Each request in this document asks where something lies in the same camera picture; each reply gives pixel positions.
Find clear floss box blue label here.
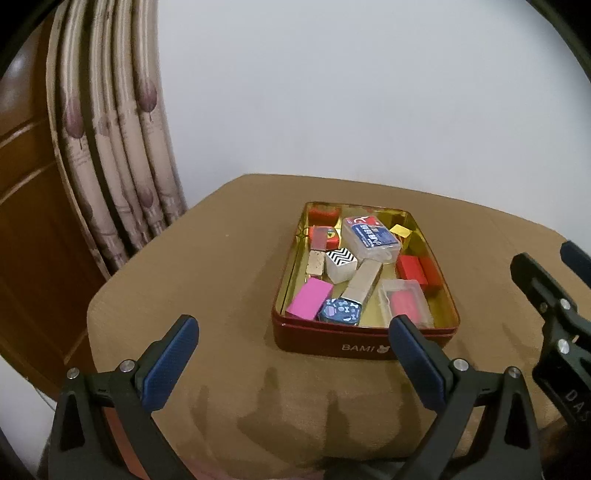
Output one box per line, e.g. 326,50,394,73
344,220,402,264

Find brown wooden door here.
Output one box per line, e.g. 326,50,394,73
0,18,112,398

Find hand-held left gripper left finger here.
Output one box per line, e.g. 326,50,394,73
48,315,200,480

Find gold metallic bar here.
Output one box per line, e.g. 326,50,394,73
307,249,329,279

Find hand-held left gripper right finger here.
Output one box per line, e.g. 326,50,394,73
389,315,541,480

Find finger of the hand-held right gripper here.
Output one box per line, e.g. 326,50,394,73
560,240,591,280
510,252,591,357

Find red patterned block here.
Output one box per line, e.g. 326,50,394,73
308,225,341,252

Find blue patterned small box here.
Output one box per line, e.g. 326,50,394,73
318,298,363,327

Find red rectangular block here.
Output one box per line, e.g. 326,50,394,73
396,255,430,284

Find pink rectangular block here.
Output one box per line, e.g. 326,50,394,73
285,277,334,320

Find beige patterned curtain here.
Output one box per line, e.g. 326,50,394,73
46,0,189,278

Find gold tin box red outside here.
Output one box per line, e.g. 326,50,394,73
271,200,460,361

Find black white zigzag box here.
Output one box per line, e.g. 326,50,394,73
324,247,360,284

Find clear box red contents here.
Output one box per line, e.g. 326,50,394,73
379,278,434,329

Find beige long block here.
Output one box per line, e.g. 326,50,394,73
340,261,383,308

